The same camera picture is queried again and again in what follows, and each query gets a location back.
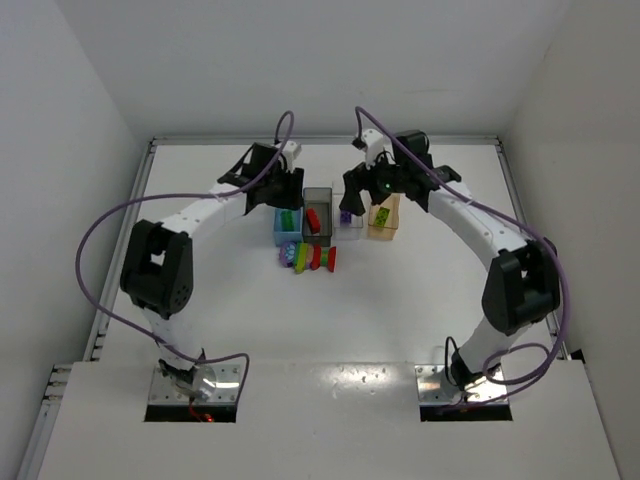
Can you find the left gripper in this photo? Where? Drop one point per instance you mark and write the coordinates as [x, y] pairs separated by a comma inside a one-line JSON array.
[[288, 188]]

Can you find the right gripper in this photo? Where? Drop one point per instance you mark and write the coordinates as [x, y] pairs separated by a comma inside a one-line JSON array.
[[362, 179]]

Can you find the purple lego brick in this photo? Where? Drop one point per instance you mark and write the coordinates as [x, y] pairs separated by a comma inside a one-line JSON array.
[[345, 217]]

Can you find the red and green lego block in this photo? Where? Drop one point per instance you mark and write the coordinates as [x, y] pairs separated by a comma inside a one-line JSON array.
[[313, 221]]

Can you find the lime green lego brick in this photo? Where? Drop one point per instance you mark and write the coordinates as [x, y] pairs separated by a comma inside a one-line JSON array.
[[381, 217]]

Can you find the red green red lego stack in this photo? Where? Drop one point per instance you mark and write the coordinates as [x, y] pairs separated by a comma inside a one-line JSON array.
[[323, 257]]

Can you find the green lego plate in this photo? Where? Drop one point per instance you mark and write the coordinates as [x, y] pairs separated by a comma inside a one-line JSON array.
[[287, 223]]

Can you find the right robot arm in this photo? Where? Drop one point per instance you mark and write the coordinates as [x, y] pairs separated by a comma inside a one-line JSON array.
[[522, 285]]

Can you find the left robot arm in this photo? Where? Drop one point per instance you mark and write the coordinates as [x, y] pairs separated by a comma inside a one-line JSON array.
[[158, 269]]

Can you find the dark grey container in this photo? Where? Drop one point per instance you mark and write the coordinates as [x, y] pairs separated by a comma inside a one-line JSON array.
[[319, 198]]

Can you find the amber container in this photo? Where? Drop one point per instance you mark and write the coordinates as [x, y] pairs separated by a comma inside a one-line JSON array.
[[389, 231]]

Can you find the blue container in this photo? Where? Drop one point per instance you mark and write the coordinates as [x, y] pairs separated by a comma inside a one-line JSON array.
[[280, 236]]

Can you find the clear container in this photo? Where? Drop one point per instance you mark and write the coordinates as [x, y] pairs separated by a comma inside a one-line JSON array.
[[350, 232]]

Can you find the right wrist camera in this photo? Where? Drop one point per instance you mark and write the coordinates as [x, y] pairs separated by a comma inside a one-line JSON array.
[[372, 143]]

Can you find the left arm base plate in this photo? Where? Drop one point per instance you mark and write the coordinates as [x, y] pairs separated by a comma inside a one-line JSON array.
[[209, 385]]

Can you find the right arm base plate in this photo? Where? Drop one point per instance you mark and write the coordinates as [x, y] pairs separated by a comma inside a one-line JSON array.
[[435, 391]]

